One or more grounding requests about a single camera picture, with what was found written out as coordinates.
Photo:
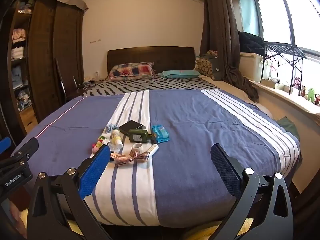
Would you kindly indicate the black folding rack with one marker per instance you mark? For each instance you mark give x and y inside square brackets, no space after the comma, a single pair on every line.
[282,47]

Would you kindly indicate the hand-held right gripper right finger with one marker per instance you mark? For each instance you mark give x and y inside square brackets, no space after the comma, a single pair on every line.
[225,172]

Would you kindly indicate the plaid pillow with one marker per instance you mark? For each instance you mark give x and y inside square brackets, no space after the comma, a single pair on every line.
[130,71]

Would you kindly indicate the white storage box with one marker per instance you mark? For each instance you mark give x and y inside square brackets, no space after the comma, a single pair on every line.
[250,67]

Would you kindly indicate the blue toy car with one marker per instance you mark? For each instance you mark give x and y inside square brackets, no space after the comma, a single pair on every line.
[160,133]

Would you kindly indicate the green cloth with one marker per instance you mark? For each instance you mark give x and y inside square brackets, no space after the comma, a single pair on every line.
[287,126]

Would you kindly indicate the white and yellow tube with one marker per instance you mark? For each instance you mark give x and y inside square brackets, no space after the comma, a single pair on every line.
[116,137]

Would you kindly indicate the brown curtain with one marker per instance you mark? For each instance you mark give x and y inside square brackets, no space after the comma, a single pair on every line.
[217,30]

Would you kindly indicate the stacks of folded clothes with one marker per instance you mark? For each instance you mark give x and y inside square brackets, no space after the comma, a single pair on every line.
[18,52]

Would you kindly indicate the dark wooden wardrobe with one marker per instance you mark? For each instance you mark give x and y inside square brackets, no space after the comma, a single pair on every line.
[57,55]

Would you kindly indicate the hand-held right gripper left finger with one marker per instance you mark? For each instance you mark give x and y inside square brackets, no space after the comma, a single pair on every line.
[95,171]

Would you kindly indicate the dark wooden headboard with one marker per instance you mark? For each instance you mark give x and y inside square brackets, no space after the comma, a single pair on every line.
[150,55]

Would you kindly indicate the blue white striped bedsheet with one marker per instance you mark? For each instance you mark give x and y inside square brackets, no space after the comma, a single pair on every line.
[200,130]

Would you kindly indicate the black cardboard box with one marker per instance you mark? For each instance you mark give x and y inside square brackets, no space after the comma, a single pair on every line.
[131,126]

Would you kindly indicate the green plastic bottle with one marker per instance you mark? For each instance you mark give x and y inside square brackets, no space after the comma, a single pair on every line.
[138,136]

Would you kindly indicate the teal roller blind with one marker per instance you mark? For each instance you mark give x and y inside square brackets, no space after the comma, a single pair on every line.
[246,10]

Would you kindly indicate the black jacket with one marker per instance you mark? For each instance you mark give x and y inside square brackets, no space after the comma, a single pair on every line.
[250,42]

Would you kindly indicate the blue hair scrunchie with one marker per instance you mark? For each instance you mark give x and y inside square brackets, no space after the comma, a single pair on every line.
[110,128]

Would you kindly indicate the green frog plush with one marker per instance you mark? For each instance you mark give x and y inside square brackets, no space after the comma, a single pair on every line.
[311,94]

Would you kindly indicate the small white bottle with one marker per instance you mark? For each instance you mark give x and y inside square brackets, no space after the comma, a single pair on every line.
[105,142]

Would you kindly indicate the plaid ribbon bow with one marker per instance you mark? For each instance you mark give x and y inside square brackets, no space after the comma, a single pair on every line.
[140,156]

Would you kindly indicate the purple monkey plush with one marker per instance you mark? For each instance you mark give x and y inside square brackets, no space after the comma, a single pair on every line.
[296,82]

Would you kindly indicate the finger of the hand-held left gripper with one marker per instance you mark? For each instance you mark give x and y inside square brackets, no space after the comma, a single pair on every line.
[3,145]
[27,148]

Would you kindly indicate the zebra pattern blanket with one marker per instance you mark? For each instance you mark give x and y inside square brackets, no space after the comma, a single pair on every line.
[150,85]

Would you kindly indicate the white stick tube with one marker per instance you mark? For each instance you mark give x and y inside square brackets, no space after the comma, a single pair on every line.
[151,151]

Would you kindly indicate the colourful beaded toy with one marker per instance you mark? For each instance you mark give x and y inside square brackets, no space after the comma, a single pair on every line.
[100,140]

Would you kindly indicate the small cardboard box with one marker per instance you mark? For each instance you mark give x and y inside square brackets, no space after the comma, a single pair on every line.
[268,83]

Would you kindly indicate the teal pillow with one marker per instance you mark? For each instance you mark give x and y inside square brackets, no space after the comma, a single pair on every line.
[177,73]

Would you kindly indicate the round patterned cushion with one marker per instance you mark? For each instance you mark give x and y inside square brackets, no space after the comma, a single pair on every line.
[203,66]

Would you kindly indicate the pink flat packet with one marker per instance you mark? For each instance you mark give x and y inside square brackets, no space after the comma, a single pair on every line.
[117,156]

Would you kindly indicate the white tape roll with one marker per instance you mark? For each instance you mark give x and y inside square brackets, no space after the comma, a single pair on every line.
[136,153]

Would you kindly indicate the dark green cushion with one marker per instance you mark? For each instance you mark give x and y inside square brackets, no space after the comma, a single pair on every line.
[218,68]

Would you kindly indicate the window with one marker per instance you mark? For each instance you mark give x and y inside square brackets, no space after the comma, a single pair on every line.
[272,17]

